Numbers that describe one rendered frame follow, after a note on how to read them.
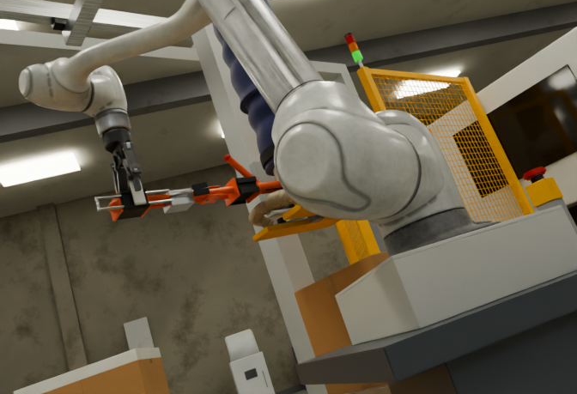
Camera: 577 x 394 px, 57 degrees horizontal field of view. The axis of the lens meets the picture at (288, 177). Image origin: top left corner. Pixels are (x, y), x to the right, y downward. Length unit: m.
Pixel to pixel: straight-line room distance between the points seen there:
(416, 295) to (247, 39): 0.50
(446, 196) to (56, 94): 0.98
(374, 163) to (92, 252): 10.34
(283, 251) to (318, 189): 2.14
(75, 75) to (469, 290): 1.06
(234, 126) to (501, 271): 2.41
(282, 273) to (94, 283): 8.20
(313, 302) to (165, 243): 9.21
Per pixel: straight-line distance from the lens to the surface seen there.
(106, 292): 10.78
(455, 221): 0.92
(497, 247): 0.84
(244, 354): 9.29
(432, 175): 0.91
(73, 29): 3.59
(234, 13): 0.98
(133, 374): 2.77
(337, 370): 0.84
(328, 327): 1.74
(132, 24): 3.90
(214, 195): 1.55
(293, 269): 2.84
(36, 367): 10.84
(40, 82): 1.46
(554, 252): 0.89
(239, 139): 3.05
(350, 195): 0.74
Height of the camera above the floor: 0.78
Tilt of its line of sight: 17 degrees up
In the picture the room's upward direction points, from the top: 20 degrees counter-clockwise
